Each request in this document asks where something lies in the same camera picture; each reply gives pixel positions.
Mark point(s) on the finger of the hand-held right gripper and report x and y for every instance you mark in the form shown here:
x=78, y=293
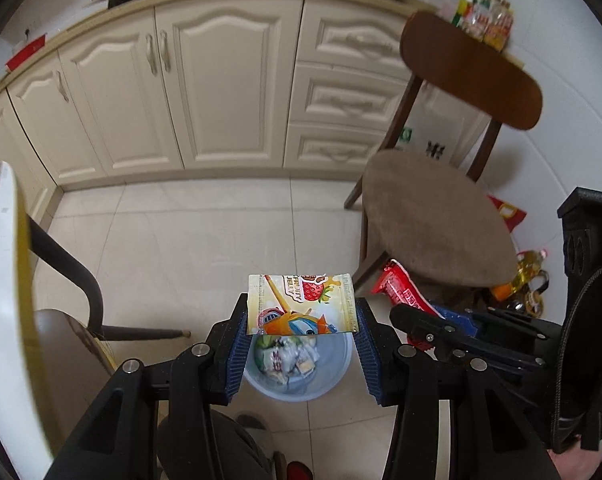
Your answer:
x=431, y=330
x=521, y=325

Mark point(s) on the person's leg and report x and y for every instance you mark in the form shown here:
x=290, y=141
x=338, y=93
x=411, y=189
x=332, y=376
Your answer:
x=206, y=450

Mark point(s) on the red shoe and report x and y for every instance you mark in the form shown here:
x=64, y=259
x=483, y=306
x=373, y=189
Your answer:
x=298, y=472

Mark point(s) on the yellow cooking oil bottle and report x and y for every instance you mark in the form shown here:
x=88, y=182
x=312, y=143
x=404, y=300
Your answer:
x=523, y=272

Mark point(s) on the cartoon print snack packet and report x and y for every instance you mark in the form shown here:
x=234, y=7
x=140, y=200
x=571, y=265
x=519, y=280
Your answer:
x=301, y=305

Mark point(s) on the black frame chair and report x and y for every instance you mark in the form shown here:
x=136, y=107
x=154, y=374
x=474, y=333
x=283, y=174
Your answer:
x=71, y=330

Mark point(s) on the red snack wrapper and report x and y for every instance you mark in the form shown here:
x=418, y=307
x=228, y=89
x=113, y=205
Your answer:
x=396, y=287

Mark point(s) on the white round table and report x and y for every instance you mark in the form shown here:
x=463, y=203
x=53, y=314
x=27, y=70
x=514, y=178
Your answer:
x=221, y=85

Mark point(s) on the red yellow snack bag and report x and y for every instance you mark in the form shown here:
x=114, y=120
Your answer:
x=508, y=212

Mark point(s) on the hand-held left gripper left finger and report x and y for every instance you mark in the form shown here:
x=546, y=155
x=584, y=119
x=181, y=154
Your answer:
x=238, y=355

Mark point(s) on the brown wooden chair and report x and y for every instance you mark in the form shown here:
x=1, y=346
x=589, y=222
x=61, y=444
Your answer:
x=431, y=210

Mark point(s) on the red basin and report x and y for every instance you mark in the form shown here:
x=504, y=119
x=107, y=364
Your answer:
x=26, y=51

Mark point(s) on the light blue plastic bin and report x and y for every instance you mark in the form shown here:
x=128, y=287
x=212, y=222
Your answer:
x=301, y=390

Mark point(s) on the white paper bag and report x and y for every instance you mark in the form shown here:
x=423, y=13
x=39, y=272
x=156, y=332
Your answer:
x=446, y=125

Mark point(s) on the person's right forearm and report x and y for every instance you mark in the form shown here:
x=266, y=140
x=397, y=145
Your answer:
x=576, y=466

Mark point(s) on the row of seasoning bottles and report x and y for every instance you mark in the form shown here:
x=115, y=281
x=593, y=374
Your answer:
x=486, y=17

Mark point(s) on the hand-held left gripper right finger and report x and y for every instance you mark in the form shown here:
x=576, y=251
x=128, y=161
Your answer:
x=368, y=360

